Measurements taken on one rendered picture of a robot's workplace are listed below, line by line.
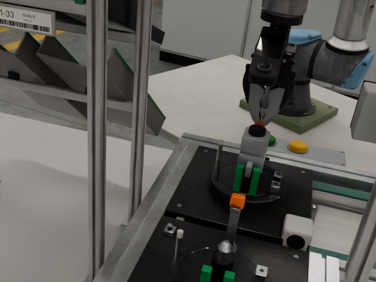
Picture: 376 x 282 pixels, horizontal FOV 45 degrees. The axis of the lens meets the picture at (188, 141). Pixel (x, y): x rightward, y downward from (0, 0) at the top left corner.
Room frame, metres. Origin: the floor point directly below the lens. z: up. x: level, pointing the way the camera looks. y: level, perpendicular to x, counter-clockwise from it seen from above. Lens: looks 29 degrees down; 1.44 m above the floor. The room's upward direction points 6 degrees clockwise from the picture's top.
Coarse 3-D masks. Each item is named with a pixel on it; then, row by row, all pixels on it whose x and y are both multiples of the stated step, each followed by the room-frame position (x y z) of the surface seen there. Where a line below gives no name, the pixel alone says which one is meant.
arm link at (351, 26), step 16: (352, 0) 1.20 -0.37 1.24; (368, 0) 1.20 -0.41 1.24; (352, 16) 1.20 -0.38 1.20; (368, 16) 1.21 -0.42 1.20; (336, 32) 1.24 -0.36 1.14; (352, 32) 1.21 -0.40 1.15; (320, 48) 1.26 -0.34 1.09; (336, 48) 1.21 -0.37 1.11; (352, 48) 1.20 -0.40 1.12; (368, 48) 1.22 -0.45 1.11; (320, 64) 1.24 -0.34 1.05; (336, 64) 1.21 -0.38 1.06; (352, 64) 1.20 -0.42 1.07; (368, 64) 1.22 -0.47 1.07; (320, 80) 1.25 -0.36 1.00; (336, 80) 1.22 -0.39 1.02; (352, 80) 1.19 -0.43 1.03
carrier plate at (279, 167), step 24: (192, 168) 0.75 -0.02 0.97; (288, 168) 0.79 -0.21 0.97; (192, 192) 0.67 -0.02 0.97; (288, 192) 0.70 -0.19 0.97; (168, 216) 0.61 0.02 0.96; (192, 216) 0.60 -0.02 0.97; (216, 216) 0.61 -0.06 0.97; (240, 216) 0.62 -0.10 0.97; (264, 216) 0.62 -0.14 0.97; (264, 240) 0.58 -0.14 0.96
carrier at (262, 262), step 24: (168, 240) 0.54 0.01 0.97; (192, 240) 0.54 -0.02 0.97; (216, 240) 0.55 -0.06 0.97; (240, 240) 0.56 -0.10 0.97; (144, 264) 0.48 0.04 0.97; (168, 264) 0.49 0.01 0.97; (192, 264) 0.47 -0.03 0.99; (216, 264) 0.44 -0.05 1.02; (240, 264) 0.48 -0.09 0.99; (264, 264) 0.51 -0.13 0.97; (288, 264) 0.51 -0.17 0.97
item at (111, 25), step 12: (108, 0) 0.65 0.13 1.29; (120, 0) 0.68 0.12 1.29; (132, 0) 0.71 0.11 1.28; (60, 12) 0.75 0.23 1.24; (108, 12) 0.65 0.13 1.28; (120, 12) 0.68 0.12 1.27; (132, 12) 0.71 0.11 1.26; (108, 24) 0.72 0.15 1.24; (120, 24) 0.68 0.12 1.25; (132, 24) 0.71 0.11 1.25; (156, 36) 0.79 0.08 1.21
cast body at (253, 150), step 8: (248, 128) 0.72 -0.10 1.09; (256, 128) 0.70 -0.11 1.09; (264, 128) 0.70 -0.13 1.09; (248, 136) 0.69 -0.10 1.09; (256, 136) 0.69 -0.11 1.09; (264, 136) 0.69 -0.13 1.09; (248, 144) 0.68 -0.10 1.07; (256, 144) 0.68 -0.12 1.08; (264, 144) 0.68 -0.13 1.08; (240, 152) 0.68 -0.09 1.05; (248, 152) 0.68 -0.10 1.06; (256, 152) 0.68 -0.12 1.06; (264, 152) 0.67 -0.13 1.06; (240, 160) 0.68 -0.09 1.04; (248, 160) 0.67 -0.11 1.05; (256, 160) 0.67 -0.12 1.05; (264, 160) 0.68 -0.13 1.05; (248, 168) 0.65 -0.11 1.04; (248, 176) 0.65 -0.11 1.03
